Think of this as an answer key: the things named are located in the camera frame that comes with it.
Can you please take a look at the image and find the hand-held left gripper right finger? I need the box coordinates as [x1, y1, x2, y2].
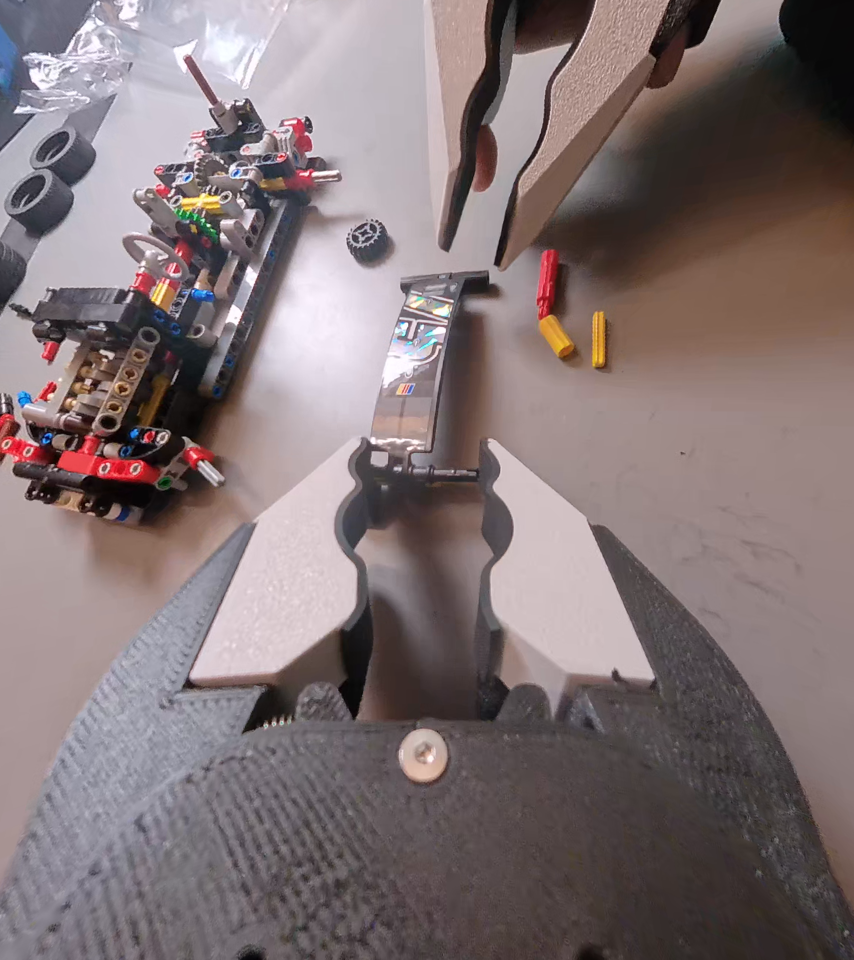
[475, 438, 656, 719]

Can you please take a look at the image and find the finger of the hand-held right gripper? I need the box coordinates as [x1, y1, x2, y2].
[425, 0, 521, 254]
[494, 0, 675, 271]

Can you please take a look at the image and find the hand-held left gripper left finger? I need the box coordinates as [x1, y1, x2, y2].
[188, 438, 375, 720]

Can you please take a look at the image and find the long red lego pin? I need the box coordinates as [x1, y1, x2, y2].
[535, 249, 560, 320]

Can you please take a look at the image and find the black stickered lego panel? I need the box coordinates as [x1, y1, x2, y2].
[365, 268, 490, 490]

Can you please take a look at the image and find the small black lego gear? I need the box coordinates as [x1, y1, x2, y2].
[346, 219, 390, 264]

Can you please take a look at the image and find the yellow lego pin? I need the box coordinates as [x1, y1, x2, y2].
[538, 315, 576, 360]

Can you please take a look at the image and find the lego car chassis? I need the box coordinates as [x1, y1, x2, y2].
[10, 54, 343, 526]

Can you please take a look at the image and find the person's right hand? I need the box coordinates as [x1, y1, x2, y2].
[472, 0, 692, 194]

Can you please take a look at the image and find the clear plastic bag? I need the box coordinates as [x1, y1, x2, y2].
[14, 0, 285, 115]

